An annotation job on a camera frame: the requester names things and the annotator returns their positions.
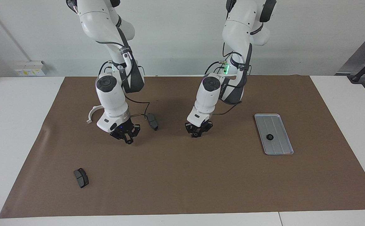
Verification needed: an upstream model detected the brown table mat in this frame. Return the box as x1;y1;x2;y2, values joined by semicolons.
0;75;365;218

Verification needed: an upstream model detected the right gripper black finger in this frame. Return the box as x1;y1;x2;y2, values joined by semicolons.
110;133;129;142
129;124;141;140

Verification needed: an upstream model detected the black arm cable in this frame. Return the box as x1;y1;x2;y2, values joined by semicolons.
95;39;151;120
212;41;253;115

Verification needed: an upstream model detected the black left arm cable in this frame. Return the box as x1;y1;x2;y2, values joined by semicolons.
212;41;253;115

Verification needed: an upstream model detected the white yellow wall box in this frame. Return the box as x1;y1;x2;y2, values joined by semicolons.
15;61;49;77

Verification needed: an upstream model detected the dark grey brake pad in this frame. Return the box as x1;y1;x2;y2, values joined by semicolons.
73;168;89;189
147;113;159;131

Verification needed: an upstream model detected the silver metal tray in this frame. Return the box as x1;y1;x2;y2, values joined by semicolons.
254;114;294;155

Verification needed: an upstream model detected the white curved plastic bracket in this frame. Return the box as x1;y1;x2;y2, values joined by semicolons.
86;106;104;124

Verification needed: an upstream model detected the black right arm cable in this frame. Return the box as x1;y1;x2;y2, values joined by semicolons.
95;39;151;120

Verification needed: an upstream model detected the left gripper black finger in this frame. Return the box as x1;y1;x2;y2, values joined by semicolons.
185;123;197;138
198;122;214;136

